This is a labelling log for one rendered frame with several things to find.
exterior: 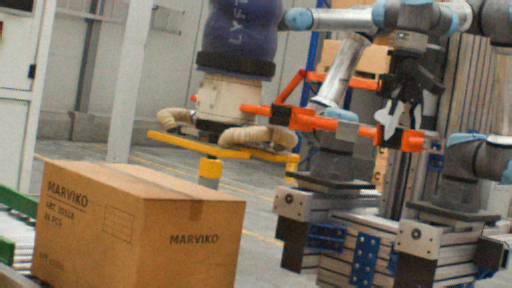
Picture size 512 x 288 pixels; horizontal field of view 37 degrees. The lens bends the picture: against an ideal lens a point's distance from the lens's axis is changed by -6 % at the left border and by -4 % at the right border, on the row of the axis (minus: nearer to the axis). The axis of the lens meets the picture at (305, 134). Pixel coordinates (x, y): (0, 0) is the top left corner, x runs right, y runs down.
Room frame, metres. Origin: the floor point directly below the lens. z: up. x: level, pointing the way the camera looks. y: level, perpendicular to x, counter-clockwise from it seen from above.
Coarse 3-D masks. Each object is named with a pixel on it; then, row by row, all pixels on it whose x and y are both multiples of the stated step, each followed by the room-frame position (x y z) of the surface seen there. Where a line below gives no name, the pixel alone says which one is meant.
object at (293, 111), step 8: (272, 104) 2.02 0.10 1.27; (280, 104) 2.04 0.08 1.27; (272, 112) 2.02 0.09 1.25; (280, 112) 2.00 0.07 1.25; (288, 112) 1.97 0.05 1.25; (296, 112) 1.98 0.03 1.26; (304, 112) 2.00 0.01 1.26; (312, 112) 2.02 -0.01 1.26; (272, 120) 2.01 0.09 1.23; (280, 120) 1.99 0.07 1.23; (288, 120) 1.98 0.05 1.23; (296, 128) 1.99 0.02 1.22; (304, 128) 2.01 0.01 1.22; (312, 128) 2.03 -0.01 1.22
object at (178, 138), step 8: (152, 136) 2.19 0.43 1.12; (160, 136) 2.16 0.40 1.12; (168, 136) 2.14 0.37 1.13; (176, 136) 2.14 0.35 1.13; (184, 136) 2.15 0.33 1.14; (192, 136) 2.19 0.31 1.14; (216, 136) 2.07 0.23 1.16; (176, 144) 2.11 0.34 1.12; (184, 144) 2.09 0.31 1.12; (192, 144) 2.06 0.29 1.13; (200, 144) 2.05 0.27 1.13; (208, 144) 2.04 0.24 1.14; (216, 144) 2.06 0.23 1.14; (208, 152) 2.02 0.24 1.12; (216, 152) 2.00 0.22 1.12; (224, 152) 1.99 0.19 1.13; (232, 152) 2.01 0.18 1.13; (240, 152) 2.03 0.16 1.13; (248, 152) 2.05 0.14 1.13
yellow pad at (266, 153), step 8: (240, 144) 2.24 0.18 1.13; (248, 144) 2.24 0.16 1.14; (256, 152) 2.17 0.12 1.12; (264, 152) 2.15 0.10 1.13; (272, 152) 2.15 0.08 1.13; (280, 152) 2.17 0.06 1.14; (288, 152) 2.20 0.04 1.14; (272, 160) 2.13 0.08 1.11; (280, 160) 2.13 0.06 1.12; (288, 160) 2.16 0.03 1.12; (296, 160) 2.18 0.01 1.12
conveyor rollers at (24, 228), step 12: (0, 204) 3.57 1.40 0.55; (0, 216) 3.30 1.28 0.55; (12, 216) 3.35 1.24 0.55; (24, 216) 3.46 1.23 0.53; (0, 228) 3.11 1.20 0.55; (12, 228) 3.15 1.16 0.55; (24, 228) 3.19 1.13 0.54; (12, 240) 2.96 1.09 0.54; (24, 240) 3.00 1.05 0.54; (24, 252) 2.81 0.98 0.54; (24, 264) 2.63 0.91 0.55; (24, 276) 2.52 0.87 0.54
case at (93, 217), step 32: (64, 160) 2.60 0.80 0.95; (64, 192) 2.43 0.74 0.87; (96, 192) 2.31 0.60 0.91; (128, 192) 2.20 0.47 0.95; (160, 192) 2.29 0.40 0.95; (192, 192) 2.40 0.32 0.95; (64, 224) 2.42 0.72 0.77; (96, 224) 2.29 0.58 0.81; (128, 224) 2.18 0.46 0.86; (160, 224) 2.19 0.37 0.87; (192, 224) 2.28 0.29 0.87; (224, 224) 2.38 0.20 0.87; (64, 256) 2.40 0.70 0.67; (96, 256) 2.28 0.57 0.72; (128, 256) 2.17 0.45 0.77; (160, 256) 2.20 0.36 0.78; (192, 256) 2.29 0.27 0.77; (224, 256) 2.39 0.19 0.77
